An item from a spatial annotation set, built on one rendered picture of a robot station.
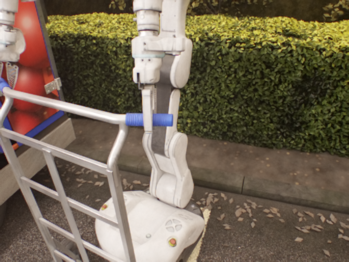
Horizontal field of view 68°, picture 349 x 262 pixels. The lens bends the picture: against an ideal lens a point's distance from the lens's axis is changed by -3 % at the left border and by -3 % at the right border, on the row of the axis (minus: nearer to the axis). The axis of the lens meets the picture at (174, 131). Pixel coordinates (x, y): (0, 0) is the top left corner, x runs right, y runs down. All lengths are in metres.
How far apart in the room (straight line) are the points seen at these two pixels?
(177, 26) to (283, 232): 1.51
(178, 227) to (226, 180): 0.82
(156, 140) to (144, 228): 0.52
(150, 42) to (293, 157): 2.09
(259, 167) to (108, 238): 1.42
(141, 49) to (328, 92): 1.98
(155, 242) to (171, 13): 1.15
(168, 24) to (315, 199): 1.64
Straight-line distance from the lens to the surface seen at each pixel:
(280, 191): 2.25
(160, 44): 0.69
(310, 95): 2.49
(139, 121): 0.72
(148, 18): 0.71
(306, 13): 4.44
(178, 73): 1.31
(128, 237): 0.97
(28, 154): 2.15
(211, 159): 2.44
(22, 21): 2.04
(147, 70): 0.67
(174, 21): 1.37
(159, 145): 1.48
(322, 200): 2.29
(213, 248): 1.91
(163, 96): 1.41
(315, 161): 2.62
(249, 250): 1.93
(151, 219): 1.67
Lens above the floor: 1.57
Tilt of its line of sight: 32 degrees down
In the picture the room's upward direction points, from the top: 2 degrees counter-clockwise
